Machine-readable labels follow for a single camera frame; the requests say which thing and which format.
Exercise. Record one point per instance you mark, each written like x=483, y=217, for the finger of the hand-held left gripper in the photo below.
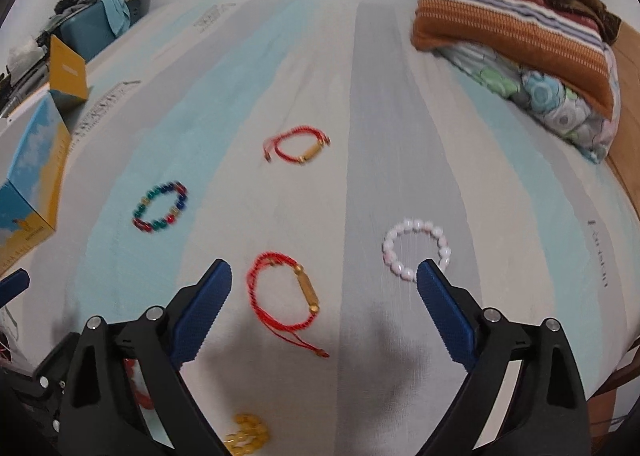
x=12, y=286

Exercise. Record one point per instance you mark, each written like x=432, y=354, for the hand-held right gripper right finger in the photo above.
x=445, y=311

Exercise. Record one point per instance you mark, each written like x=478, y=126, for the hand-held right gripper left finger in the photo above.
x=202, y=303

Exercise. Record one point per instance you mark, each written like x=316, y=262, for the blue and yellow cardboard box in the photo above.
x=35, y=161

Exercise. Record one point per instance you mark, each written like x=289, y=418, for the teal suitcase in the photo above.
x=85, y=31

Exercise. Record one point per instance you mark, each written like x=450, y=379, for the folded striped blankets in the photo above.
x=510, y=31

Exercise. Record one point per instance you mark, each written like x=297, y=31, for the teal cloth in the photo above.
x=116, y=11

